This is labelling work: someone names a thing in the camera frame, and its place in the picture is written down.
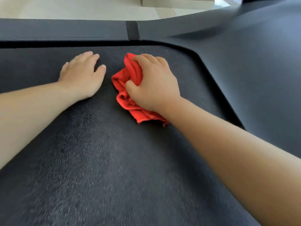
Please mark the person's right hand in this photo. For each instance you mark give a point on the person's right hand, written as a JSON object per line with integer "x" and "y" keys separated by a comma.
{"x": 155, "y": 89}

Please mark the person's left hand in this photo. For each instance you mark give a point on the person's left hand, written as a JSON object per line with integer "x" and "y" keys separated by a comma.
{"x": 80, "y": 79}

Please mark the person's right thumb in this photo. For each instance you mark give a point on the person's right thumb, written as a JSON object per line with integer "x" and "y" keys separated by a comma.
{"x": 132, "y": 89}

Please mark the person's left thumb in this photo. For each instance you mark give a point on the person's left thumb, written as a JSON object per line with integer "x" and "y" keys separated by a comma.
{"x": 100, "y": 71}

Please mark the red cleaning cloth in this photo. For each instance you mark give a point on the red cleaning cloth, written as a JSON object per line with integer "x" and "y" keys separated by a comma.
{"x": 124, "y": 79}

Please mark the person's right forearm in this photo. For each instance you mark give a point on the person's right forearm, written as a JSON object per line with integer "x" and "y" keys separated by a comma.
{"x": 235, "y": 162}

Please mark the person's left forearm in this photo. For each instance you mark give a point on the person's left forearm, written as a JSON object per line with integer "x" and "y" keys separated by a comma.
{"x": 30, "y": 110}

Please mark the black tape strip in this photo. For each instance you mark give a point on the black tape strip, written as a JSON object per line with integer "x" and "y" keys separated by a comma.
{"x": 132, "y": 30}

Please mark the black textured inset panel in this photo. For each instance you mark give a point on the black textured inset panel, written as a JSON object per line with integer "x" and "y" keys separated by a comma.
{"x": 94, "y": 167}

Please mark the dark grey plastic body shell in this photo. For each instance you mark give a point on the dark grey plastic body shell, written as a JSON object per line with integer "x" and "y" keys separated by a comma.
{"x": 258, "y": 68}

